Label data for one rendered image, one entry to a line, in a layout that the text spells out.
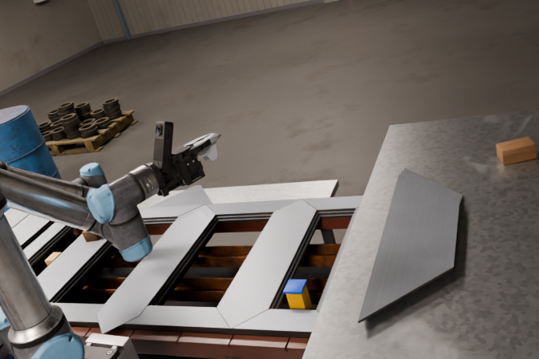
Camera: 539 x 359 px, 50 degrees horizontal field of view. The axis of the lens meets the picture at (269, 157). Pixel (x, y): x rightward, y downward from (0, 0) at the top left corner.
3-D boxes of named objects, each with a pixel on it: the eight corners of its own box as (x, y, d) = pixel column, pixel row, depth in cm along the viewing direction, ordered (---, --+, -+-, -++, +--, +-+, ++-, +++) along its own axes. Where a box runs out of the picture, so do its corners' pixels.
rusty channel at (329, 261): (54, 257, 280) (50, 249, 278) (399, 253, 213) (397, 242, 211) (44, 268, 274) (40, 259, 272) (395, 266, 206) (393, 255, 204)
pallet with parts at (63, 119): (95, 154, 623) (79, 115, 605) (18, 159, 678) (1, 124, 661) (139, 121, 690) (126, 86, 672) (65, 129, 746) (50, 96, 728)
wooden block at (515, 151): (503, 166, 176) (502, 151, 174) (496, 157, 181) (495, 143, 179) (537, 158, 174) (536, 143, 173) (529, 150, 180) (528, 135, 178)
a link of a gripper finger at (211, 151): (226, 151, 148) (197, 167, 143) (217, 130, 146) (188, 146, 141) (233, 151, 146) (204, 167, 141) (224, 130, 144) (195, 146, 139)
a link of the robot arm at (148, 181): (123, 171, 135) (137, 173, 129) (139, 162, 138) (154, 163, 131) (135, 199, 138) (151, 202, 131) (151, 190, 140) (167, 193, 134)
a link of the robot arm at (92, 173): (73, 171, 209) (92, 159, 215) (84, 196, 214) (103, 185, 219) (83, 173, 204) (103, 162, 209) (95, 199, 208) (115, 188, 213)
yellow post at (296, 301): (305, 331, 187) (290, 284, 180) (319, 332, 185) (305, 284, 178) (300, 342, 183) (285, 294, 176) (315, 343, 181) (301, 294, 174)
